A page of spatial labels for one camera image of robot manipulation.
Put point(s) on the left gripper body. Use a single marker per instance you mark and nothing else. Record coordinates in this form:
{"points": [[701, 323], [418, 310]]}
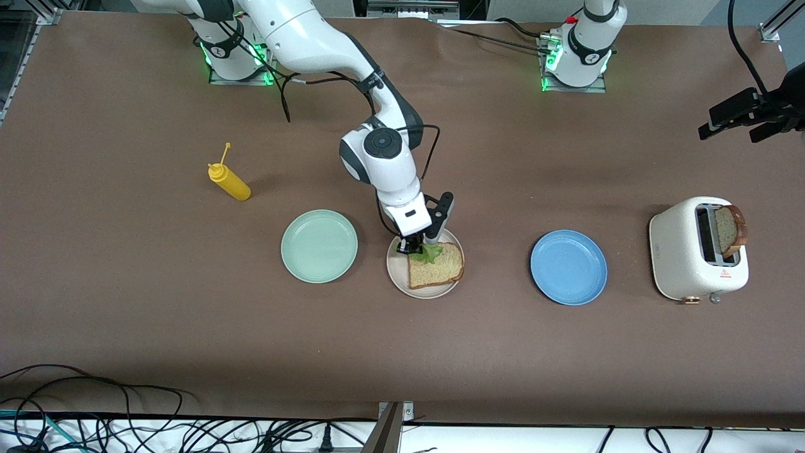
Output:
{"points": [[782, 106]]}

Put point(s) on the green lettuce leaf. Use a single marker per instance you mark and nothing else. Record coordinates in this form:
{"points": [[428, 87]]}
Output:
{"points": [[431, 253]]}

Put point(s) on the brown bread slice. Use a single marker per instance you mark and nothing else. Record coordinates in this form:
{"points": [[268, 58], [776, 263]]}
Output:
{"points": [[729, 229], [437, 274]]}

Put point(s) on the yellow squeeze bottle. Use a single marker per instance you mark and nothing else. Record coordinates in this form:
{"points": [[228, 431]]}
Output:
{"points": [[233, 185]]}

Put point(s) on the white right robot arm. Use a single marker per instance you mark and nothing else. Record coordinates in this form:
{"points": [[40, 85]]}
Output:
{"points": [[314, 44]]}

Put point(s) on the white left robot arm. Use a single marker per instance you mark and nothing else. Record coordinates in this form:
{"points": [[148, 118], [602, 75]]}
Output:
{"points": [[585, 56]]}

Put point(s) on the beige plate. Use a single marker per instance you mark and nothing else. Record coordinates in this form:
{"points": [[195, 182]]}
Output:
{"points": [[396, 274]]}

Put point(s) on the mint green plate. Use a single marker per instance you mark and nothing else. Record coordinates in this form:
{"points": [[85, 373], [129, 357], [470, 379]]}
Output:
{"points": [[319, 246]]}

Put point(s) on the blue plate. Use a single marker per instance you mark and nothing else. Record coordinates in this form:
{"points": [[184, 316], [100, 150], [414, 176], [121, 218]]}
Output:
{"points": [[569, 267]]}

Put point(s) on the white two-slot toaster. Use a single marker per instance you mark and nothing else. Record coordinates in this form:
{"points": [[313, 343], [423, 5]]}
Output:
{"points": [[676, 251]]}

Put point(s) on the grey metal rack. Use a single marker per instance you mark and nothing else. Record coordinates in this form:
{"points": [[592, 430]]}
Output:
{"points": [[409, 9]]}

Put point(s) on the black power plug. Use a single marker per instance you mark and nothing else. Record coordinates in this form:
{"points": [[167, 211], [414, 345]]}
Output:
{"points": [[326, 440]]}

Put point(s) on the aluminium frame profile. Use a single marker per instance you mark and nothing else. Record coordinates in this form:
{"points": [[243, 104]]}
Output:
{"points": [[47, 16], [770, 31]]}

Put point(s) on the metal table edge bracket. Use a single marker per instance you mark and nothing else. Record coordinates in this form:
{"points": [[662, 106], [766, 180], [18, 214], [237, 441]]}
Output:
{"points": [[387, 434]]}

